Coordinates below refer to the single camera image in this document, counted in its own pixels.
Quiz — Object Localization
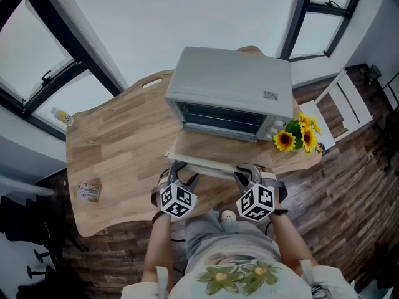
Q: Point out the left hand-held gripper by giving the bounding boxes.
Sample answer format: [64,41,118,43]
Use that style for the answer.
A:
[151,162,200,220]

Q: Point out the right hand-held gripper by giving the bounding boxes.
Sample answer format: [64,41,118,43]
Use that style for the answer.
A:
[233,163,288,221]

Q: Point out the glass oven door with handle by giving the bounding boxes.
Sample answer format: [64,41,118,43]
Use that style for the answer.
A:
[164,128,259,180]

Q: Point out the grey toaster oven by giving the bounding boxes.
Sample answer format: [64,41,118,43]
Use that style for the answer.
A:
[165,45,294,143]

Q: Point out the person's left forearm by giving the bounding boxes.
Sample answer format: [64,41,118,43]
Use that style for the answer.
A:
[140,215,174,283]

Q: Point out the person's right forearm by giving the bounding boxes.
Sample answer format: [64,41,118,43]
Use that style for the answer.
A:
[268,212,319,275]

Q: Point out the cream clog shoe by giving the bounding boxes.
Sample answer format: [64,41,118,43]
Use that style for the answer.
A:
[220,209,237,224]

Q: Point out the yellow sunflower bouquet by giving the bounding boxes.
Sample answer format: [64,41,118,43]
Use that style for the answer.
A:
[272,112,324,155]

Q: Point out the person's grey trousers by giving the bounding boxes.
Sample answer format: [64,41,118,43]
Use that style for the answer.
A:
[185,209,281,272]

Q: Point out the brown card with white label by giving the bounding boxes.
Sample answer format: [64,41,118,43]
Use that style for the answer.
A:
[76,181,103,203]

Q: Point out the white shirt with green flowers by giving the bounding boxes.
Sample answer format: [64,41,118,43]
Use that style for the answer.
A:
[120,250,359,299]

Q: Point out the white wooden chair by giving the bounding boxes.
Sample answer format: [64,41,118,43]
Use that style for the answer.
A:
[299,69,374,151]

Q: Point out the clear bottle with yellow label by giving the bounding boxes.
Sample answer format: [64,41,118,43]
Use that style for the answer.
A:
[50,107,75,126]

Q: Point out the black-framed window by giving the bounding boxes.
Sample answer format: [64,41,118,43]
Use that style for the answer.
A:
[0,0,125,141]
[279,0,367,62]

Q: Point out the small black waste bin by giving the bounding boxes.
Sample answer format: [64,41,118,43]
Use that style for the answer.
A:
[367,64,383,84]

